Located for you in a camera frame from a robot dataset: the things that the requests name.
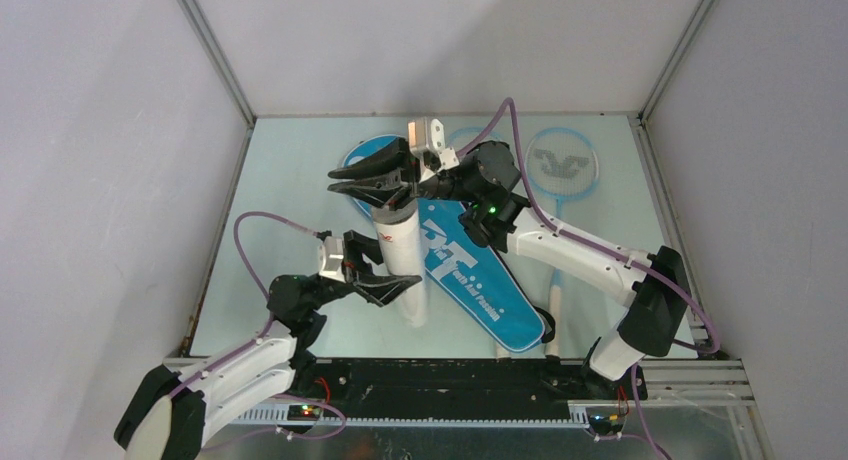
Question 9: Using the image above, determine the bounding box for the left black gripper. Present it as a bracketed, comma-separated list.
[309, 229, 420, 309]

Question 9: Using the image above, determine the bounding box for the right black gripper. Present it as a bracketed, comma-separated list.
[327, 139, 480, 214]

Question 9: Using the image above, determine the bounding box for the white shuttlecock tube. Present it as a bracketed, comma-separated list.
[370, 200, 429, 328]

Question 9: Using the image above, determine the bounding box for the blue racket cover bag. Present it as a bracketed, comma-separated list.
[340, 134, 547, 354]

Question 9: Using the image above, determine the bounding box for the blue badminton racket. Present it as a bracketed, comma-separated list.
[448, 126, 511, 360]
[526, 127, 599, 357]

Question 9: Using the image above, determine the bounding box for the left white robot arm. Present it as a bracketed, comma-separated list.
[114, 231, 425, 459]

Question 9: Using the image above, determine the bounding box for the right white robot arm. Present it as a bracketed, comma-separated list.
[328, 137, 691, 398]

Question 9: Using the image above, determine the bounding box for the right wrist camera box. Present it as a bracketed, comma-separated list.
[407, 117, 460, 177]

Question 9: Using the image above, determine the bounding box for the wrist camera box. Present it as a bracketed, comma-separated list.
[407, 117, 460, 177]
[318, 236, 346, 283]

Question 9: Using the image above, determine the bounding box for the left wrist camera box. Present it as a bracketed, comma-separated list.
[318, 236, 346, 283]

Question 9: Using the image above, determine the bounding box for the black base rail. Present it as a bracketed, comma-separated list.
[289, 358, 620, 422]

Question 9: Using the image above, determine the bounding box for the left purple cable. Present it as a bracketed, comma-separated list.
[168, 211, 329, 399]

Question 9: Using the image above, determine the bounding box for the purple cable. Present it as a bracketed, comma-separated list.
[457, 97, 722, 460]
[168, 211, 329, 399]

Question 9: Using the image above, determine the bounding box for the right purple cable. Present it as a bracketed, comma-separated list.
[457, 97, 722, 460]

